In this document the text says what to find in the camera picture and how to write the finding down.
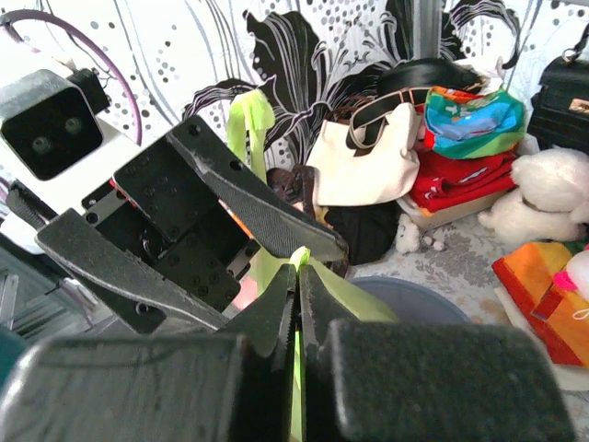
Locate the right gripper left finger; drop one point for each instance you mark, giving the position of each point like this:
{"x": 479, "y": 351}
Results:
{"x": 231, "y": 385}

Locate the white plush sheep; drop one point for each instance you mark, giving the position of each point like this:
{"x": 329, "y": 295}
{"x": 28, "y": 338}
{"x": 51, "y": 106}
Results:
{"x": 550, "y": 201}

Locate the small white plush toy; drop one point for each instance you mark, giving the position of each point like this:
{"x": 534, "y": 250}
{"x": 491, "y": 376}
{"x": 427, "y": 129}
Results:
{"x": 410, "y": 238}

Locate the black round hat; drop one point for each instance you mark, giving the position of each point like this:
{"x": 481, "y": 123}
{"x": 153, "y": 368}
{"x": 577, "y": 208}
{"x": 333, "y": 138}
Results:
{"x": 429, "y": 72}

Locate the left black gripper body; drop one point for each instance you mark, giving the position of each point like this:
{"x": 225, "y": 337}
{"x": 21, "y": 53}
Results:
{"x": 157, "y": 208}

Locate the green plastic trash bag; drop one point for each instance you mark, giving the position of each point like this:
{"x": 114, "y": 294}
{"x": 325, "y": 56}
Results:
{"x": 250, "y": 117}

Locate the blue trash bin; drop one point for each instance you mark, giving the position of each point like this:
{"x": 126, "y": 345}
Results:
{"x": 412, "y": 302}

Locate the rainbow striped cloth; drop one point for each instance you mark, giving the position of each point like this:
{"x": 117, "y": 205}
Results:
{"x": 527, "y": 274}

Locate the brown patterned bag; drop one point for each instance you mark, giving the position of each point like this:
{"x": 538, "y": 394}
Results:
{"x": 294, "y": 186}

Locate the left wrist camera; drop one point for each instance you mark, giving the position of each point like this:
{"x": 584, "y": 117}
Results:
{"x": 53, "y": 140}

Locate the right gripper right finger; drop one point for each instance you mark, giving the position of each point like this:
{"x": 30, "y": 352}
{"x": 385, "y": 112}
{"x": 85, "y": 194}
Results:
{"x": 366, "y": 376}

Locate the white canvas tote bag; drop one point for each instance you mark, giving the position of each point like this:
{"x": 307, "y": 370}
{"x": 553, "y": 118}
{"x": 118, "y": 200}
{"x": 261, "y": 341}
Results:
{"x": 371, "y": 159}

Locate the pink white plush toy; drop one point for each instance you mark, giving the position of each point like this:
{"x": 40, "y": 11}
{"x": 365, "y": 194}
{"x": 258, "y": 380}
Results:
{"x": 575, "y": 275}

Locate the black leather handbag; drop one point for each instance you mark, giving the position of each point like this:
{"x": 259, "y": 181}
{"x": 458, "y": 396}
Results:
{"x": 560, "y": 108}

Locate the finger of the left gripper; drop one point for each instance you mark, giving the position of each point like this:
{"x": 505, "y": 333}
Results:
{"x": 107, "y": 271}
{"x": 277, "y": 226}

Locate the red cloth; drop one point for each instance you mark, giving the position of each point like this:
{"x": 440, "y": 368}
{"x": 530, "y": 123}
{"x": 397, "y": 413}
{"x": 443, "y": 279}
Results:
{"x": 444, "y": 182}

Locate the colourful printed bag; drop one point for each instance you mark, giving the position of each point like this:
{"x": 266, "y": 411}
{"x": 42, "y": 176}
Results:
{"x": 461, "y": 125}

